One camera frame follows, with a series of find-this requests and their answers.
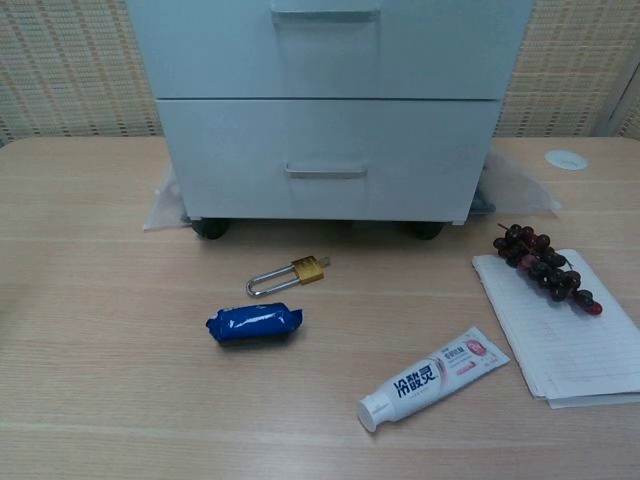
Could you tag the translucent plastic bag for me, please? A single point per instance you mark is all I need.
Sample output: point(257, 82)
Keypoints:
point(162, 205)
point(515, 187)

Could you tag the dark purple grape bunch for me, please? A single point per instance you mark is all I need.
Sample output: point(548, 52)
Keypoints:
point(547, 272)

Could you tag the blue snack packet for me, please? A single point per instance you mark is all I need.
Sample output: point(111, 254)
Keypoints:
point(252, 322)

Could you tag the black caster wheel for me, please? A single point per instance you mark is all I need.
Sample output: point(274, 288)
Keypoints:
point(425, 230)
point(212, 229)

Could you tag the white toothpaste tube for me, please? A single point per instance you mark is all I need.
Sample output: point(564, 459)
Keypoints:
point(425, 382)

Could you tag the grey partition frame post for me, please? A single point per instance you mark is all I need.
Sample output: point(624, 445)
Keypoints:
point(612, 107)

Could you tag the white lined notebook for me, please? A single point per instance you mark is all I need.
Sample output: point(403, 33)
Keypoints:
point(565, 340)

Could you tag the brass padlock with long shackle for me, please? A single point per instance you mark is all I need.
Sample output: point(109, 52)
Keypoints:
point(310, 269)

